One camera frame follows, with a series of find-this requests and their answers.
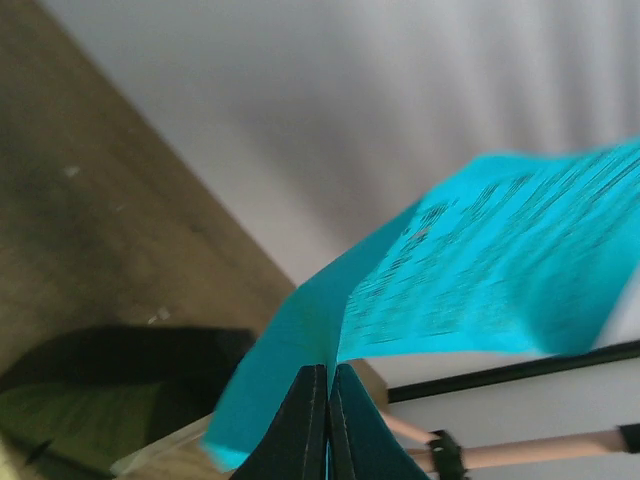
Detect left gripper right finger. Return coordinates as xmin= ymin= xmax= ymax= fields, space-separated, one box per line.
xmin=328 ymin=364 xmax=427 ymax=480

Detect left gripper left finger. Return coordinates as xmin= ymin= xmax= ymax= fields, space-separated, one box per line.
xmin=232 ymin=365 xmax=328 ymax=480

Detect pink music stand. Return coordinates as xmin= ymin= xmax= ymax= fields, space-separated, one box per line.
xmin=381 ymin=414 xmax=639 ymax=479

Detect blue sheet music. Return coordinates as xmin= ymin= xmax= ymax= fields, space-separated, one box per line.
xmin=204 ymin=139 xmax=639 ymax=471

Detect black metronome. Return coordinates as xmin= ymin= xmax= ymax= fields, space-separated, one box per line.
xmin=1 ymin=326 xmax=255 ymax=479

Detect black aluminium frame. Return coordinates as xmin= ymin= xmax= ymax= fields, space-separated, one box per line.
xmin=388 ymin=340 xmax=639 ymax=404

